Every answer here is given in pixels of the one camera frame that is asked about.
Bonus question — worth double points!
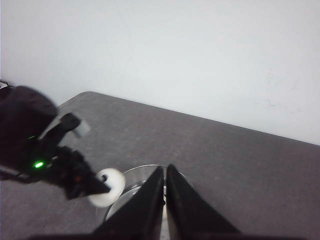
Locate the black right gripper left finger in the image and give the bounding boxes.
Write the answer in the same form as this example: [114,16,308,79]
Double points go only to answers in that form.
[93,167,164,237]

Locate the panda bun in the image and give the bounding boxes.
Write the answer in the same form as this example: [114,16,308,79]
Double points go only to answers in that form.
[87,168,126,208]

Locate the stainless steel steamer pot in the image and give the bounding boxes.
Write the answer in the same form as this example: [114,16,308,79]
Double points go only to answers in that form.
[94,164,195,228]

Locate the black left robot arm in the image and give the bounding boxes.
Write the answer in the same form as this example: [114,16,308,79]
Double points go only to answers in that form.
[0,86,111,200]

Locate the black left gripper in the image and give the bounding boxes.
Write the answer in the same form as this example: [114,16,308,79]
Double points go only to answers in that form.
[24,112,110,200]

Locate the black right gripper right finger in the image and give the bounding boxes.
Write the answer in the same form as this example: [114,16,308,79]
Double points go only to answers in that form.
[166,164,240,235]

